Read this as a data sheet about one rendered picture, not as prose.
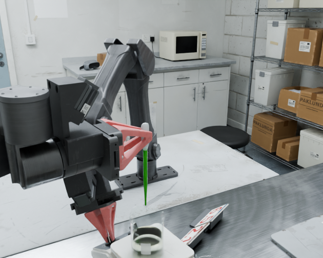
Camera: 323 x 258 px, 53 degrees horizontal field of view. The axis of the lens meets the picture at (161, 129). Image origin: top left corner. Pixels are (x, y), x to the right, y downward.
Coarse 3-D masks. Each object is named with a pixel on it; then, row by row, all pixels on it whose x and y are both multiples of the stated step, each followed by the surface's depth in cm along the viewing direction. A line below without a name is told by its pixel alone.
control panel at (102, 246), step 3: (129, 231) 75; (123, 234) 74; (126, 234) 73; (117, 237) 73; (120, 237) 72; (123, 237) 71; (96, 246) 70; (99, 246) 69; (102, 246) 69; (105, 246) 68; (108, 246) 67; (105, 249) 65
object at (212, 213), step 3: (219, 207) 85; (222, 207) 83; (213, 210) 86; (216, 210) 84; (210, 213) 84; (213, 213) 82; (207, 216) 84; (210, 216) 82; (213, 216) 80; (204, 219) 82; (207, 219) 80; (210, 219) 79; (201, 222) 81; (204, 222) 79
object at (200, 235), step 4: (208, 224) 76; (188, 228) 80; (204, 228) 75; (184, 232) 79; (188, 232) 79; (200, 232) 73; (180, 236) 77; (184, 236) 77; (196, 236) 72; (200, 236) 76; (192, 240) 71; (196, 240) 74; (188, 244) 70; (192, 244) 73; (196, 244) 75; (192, 248) 73
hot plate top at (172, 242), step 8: (168, 232) 66; (120, 240) 64; (128, 240) 64; (168, 240) 64; (176, 240) 64; (112, 248) 62; (120, 248) 61; (128, 248) 61; (168, 248) 61; (176, 248) 61; (184, 248) 61; (120, 256) 59; (128, 256) 59; (168, 256) 59; (176, 256) 59; (184, 256) 59; (192, 256) 60
